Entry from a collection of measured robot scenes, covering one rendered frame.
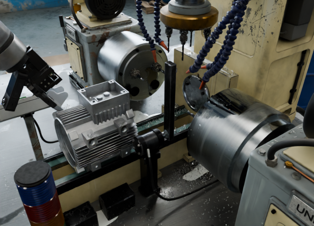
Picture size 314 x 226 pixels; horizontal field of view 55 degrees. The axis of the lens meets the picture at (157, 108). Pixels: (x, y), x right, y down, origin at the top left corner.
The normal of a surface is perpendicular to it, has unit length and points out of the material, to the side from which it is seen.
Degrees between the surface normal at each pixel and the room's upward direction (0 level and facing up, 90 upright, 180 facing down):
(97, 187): 90
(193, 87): 90
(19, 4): 90
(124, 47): 28
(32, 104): 57
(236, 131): 39
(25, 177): 0
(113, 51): 47
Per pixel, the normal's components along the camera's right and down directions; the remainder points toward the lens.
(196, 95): -0.83, 0.31
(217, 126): -0.60, -0.35
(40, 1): 0.41, 0.50
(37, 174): 0.00, -0.84
